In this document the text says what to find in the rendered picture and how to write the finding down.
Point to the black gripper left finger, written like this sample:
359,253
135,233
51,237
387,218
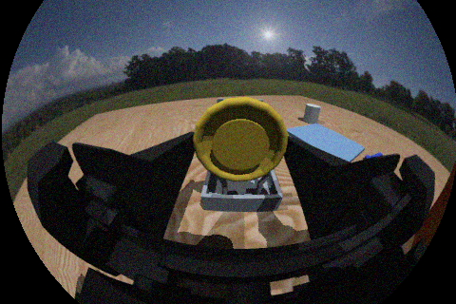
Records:
149,181

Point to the yellow plate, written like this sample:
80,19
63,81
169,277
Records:
240,139

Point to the light blue square mat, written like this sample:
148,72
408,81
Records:
323,138

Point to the dark grey dish rack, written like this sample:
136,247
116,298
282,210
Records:
259,195

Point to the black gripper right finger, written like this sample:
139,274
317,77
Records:
328,186

